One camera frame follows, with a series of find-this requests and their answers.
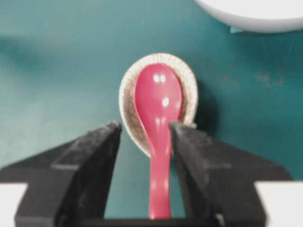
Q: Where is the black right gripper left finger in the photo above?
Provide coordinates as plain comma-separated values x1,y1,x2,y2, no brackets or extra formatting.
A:
0,121,122,227

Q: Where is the speckled egg-shaped small dish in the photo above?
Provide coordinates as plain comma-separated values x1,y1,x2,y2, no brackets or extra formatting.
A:
118,53,199,157

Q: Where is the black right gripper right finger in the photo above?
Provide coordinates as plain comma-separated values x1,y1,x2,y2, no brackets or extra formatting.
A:
169,122,292,227

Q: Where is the white ceramic bowl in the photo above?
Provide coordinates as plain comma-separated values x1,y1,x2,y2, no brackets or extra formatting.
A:
196,0,303,34

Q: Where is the red plastic spoon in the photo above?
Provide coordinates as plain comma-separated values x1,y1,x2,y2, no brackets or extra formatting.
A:
134,63,183,219

